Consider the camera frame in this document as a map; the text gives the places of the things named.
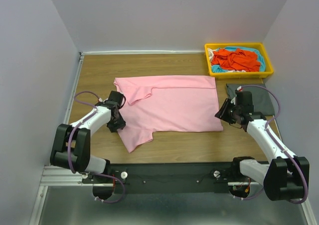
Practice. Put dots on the white cloth in bin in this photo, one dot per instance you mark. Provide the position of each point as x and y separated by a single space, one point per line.
210 54

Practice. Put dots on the orange t-shirt in bin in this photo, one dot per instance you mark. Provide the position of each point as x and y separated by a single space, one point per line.
234 59

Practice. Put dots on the yellow plastic bin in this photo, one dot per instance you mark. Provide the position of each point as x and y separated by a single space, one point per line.
239 60

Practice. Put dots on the folded dark grey t-shirt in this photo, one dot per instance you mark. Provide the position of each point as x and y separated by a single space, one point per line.
261 99

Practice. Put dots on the blue t-shirt in bin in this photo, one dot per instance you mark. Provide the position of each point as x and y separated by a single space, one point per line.
261 60

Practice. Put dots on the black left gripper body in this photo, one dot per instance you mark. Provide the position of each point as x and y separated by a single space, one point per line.
116 123

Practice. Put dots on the pink t-shirt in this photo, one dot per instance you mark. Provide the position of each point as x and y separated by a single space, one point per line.
167 103

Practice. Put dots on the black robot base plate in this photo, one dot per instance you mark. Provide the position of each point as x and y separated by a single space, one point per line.
169 178

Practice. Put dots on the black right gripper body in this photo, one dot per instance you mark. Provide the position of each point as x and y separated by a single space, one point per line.
235 110

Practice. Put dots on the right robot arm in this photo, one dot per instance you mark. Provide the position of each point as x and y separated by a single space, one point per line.
286 176

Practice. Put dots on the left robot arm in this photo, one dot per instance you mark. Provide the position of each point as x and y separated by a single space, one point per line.
72 143

